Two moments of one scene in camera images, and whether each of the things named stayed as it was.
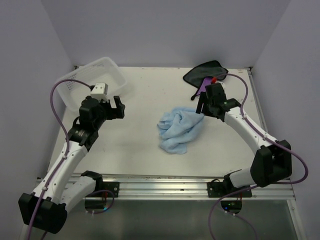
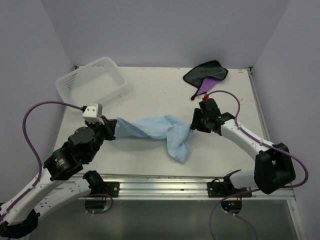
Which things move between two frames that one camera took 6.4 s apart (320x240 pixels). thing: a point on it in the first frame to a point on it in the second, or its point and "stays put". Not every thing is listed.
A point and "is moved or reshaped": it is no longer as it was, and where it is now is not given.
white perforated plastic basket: [101, 71] stays put
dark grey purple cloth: [202, 75] stays put
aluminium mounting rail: [170, 187] stays put
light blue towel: [177, 127] is moved or reshaped
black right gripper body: [207, 110] to [205, 118]
